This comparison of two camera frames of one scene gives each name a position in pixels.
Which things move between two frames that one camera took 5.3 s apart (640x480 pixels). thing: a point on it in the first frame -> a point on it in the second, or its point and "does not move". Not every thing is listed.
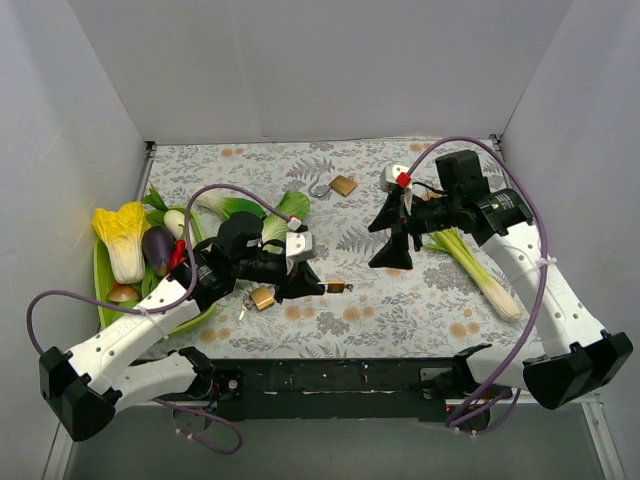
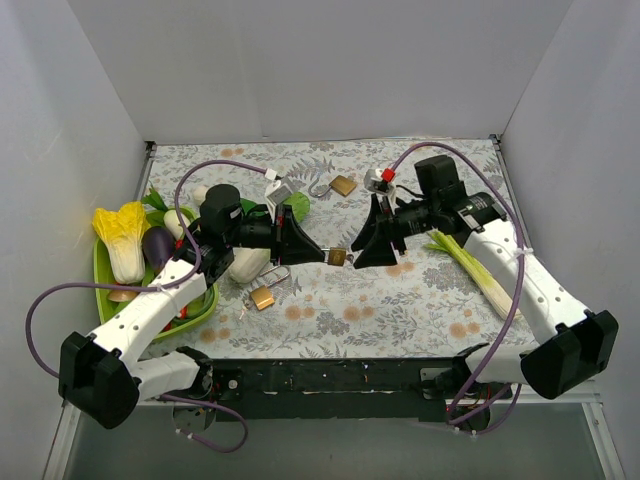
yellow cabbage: x=123 y=232 does not move
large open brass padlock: x=341 y=185 does not move
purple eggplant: x=159 y=247 does not move
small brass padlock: x=337 y=286 -> x=335 y=256
